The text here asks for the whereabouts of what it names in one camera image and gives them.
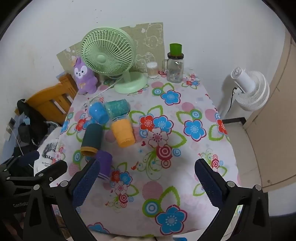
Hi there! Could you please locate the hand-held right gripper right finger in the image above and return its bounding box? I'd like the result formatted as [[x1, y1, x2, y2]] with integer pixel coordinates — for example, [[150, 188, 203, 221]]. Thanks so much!
[[194, 159, 271, 241]]

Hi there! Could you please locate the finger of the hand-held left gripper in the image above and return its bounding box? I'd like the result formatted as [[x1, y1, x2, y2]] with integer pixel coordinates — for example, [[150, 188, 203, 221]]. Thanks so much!
[[6, 160, 68, 186]]

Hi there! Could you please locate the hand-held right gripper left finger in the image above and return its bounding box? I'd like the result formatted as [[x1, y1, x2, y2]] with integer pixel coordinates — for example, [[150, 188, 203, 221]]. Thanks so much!
[[23, 159, 101, 241]]

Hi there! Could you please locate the purple plastic cup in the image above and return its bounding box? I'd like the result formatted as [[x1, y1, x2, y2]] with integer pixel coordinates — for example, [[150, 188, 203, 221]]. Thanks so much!
[[95, 150, 113, 180]]

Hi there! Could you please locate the dark green cup yellow rim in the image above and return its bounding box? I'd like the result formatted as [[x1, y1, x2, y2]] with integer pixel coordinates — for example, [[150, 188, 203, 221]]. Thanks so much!
[[80, 123, 103, 157]]

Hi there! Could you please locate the orange plastic cup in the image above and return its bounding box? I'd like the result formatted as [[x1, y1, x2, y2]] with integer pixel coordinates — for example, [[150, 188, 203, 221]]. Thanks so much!
[[111, 119, 136, 148]]

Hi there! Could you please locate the blue plastic cup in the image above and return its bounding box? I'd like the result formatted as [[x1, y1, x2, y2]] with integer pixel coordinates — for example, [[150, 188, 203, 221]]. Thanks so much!
[[89, 103, 109, 124]]

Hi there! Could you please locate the teal glitter cup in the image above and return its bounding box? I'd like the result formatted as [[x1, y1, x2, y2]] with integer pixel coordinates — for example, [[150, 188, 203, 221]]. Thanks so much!
[[104, 99, 130, 118]]

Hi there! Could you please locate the green translucent cup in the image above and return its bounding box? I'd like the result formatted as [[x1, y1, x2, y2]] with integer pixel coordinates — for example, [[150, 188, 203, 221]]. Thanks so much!
[[169, 43, 182, 54]]

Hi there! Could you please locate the white printed bag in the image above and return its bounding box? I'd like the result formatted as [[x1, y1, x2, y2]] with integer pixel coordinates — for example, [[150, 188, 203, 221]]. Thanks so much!
[[34, 137, 65, 176]]

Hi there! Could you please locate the floral tablecloth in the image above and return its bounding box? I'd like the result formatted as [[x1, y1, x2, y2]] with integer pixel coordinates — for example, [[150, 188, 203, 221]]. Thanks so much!
[[50, 70, 241, 239]]

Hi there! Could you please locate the pile of dark clothes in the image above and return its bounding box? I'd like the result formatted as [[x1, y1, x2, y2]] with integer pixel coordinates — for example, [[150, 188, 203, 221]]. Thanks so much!
[[0, 98, 63, 176]]

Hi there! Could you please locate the wooden chair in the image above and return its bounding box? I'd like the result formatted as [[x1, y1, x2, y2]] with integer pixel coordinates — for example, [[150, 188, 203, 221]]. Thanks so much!
[[15, 74, 79, 126]]

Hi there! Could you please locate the purple plush toy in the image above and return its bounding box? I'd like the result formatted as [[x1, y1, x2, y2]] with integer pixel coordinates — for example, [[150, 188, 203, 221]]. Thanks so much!
[[73, 56, 99, 95]]

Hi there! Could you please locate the beige wooden door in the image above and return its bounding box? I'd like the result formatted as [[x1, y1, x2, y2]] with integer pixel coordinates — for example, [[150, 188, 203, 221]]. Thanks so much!
[[240, 30, 296, 193]]

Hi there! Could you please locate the white standing fan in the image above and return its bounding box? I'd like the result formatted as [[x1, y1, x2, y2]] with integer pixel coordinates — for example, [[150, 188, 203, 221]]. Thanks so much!
[[218, 67, 270, 124]]

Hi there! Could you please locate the green desk fan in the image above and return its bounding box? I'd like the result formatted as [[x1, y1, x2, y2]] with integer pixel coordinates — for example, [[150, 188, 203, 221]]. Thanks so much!
[[81, 28, 148, 94]]

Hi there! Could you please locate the glass jar mug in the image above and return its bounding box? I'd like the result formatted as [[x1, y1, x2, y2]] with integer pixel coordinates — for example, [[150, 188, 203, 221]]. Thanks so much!
[[162, 53, 185, 82]]

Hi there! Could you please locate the clear cotton swab container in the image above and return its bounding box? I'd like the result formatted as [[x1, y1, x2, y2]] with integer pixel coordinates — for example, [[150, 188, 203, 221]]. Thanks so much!
[[146, 62, 159, 79]]

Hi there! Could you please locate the black fan cable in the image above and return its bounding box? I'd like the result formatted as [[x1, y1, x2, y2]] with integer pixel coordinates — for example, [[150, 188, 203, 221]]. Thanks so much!
[[228, 87, 238, 116]]

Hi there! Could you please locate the white fan cable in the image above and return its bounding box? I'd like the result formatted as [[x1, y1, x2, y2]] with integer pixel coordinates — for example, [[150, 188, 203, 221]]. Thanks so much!
[[89, 77, 123, 98]]

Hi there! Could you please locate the green cartoon wall poster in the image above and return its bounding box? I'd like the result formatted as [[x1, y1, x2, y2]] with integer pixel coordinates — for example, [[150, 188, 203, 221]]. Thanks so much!
[[57, 22, 163, 77]]

